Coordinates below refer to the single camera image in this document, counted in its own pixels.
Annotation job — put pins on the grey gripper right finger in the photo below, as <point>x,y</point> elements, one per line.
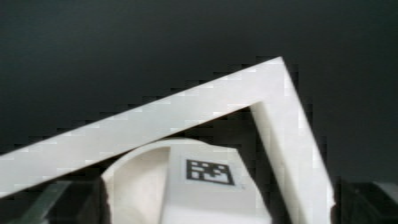
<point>366,203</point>

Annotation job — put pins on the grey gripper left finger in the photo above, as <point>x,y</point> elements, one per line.
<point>71,204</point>

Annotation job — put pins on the white round stool seat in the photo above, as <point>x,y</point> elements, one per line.
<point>133,180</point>

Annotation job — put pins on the white stool leg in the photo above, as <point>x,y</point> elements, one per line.
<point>211,195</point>

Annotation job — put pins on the white right barrier block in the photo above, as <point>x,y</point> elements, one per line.
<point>289,147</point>

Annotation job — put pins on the white front barrier rail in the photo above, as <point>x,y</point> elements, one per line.
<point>89,144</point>

